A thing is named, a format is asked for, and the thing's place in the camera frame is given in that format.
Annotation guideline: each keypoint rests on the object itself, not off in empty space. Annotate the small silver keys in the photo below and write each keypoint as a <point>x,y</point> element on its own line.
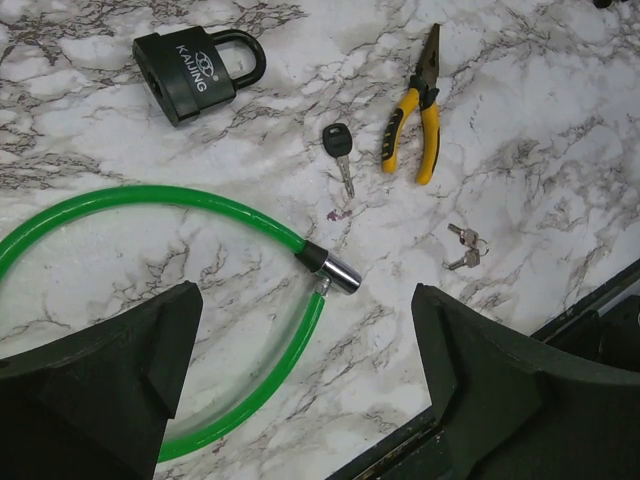
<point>475,248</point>

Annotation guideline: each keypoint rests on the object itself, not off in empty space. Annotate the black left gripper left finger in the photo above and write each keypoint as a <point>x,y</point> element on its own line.
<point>95,404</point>

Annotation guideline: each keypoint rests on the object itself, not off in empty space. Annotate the black Kaijing padlock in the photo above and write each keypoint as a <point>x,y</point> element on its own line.
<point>186,73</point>

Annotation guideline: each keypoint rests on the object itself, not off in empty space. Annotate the green cable lock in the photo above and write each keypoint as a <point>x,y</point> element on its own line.
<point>319,261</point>

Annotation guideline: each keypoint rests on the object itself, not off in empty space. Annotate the black head silver key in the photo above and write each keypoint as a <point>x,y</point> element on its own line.
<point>338,143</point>

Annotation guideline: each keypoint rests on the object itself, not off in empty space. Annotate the yellow black needle-nose pliers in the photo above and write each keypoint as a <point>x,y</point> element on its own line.
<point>421,95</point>

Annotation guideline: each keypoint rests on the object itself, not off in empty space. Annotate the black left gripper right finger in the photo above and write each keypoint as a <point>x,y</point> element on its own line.
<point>525,400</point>

